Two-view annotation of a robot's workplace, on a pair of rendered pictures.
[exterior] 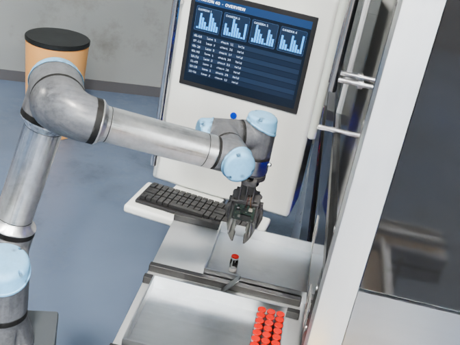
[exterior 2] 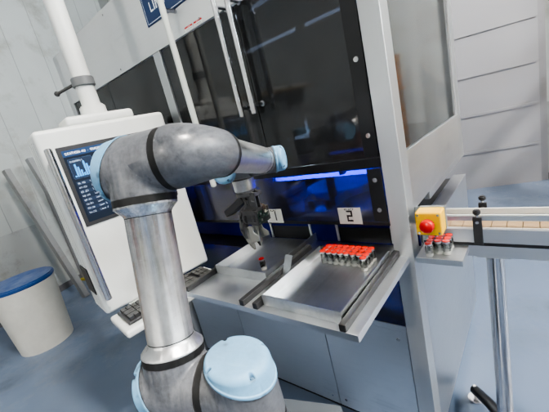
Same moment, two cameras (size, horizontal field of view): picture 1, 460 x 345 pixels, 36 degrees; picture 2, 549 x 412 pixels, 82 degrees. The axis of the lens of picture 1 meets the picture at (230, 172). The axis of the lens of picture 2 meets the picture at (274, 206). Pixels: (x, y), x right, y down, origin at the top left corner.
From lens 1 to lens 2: 1.27 m
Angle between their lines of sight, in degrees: 51
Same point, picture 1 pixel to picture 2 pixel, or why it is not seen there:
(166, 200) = not seen: hidden behind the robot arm
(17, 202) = (180, 306)
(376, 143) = (388, 48)
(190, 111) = (109, 242)
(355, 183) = (390, 78)
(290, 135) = (182, 210)
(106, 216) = not seen: outside the picture
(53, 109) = (204, 141)
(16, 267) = (255, 345)
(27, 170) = (172, 261)
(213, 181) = not seen: hidden behind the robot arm
